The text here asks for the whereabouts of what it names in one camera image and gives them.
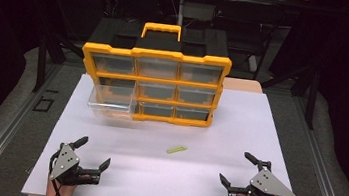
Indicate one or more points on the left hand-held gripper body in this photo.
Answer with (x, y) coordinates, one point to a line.
(65, 162)

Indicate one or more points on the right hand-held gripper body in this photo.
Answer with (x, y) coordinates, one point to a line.
(267, 183)

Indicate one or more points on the clear plastic drawer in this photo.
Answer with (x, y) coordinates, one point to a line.
(111, 102)

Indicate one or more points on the small green plastic piece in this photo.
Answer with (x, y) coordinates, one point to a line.
(176, 149)

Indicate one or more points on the person's left hand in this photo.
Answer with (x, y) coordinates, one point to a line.
(86, 177)

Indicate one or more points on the black metal stand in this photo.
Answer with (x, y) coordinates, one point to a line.
(42, 61)
(312, 94)

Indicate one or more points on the yellow and black drawer organizer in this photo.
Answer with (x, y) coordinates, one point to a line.
(160, 44)

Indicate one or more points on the black chair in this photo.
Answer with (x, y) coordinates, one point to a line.
(248, 26)

